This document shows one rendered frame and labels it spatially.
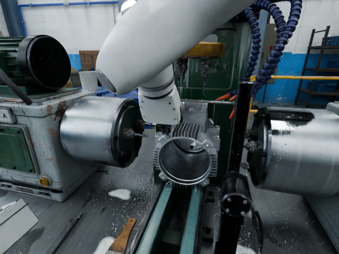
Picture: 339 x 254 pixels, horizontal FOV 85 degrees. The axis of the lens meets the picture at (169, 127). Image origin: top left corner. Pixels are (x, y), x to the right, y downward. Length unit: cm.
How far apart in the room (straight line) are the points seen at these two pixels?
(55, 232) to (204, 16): 69
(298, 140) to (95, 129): 55
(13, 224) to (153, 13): 37
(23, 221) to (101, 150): 28
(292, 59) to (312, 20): 94
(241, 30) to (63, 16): 640
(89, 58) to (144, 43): 605
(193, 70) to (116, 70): 55
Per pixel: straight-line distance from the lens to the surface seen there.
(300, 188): 59
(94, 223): 72
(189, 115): 57
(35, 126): 73
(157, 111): 46
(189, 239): 49
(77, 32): 669
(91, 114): 63
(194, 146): 74
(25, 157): 81
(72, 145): 67
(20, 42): 83
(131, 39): 26
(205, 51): 53
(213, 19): 25
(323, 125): 58
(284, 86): 623
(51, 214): 80
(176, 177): 61
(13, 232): 40
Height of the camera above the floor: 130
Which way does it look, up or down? 21 degrees down
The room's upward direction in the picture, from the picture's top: straight up
